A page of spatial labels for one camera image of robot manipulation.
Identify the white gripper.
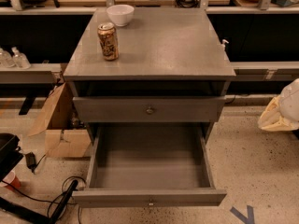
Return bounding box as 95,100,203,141
258,96,299,132

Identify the grey drawer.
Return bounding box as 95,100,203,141
73,124,226,208
73,97,225,122

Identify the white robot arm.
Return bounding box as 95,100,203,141
258,78,299,132

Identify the grey top drawer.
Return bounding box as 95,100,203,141
73,97,225,122

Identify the grey drawer cabinet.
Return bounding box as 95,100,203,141
64,7,235,137

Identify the open cardboard box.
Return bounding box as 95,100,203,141
28,83,91,158

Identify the small white pump bottle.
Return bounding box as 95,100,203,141
221,39,229,50

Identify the white ceramic bowl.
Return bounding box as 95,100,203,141
107,5,135,27

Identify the gold soda can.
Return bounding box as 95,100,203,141
97,22,119,61

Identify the black power adapter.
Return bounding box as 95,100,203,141
25,152,36,170

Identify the clear sanitizer bottle right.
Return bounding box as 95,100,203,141
12,47,31,69

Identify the clear sanitizer bottle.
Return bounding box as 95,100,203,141
12,47,31,69
0,48,15,68

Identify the black bin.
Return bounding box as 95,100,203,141
0,133,23,181

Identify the red plastic cup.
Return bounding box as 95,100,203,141
0,170,21,191

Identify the clear sanitizer bottle left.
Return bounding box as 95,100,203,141
0,48,15,68

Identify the black stand leg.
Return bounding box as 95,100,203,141
0,180,78,224

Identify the black coiled cable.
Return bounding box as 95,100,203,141
0,175,89,224

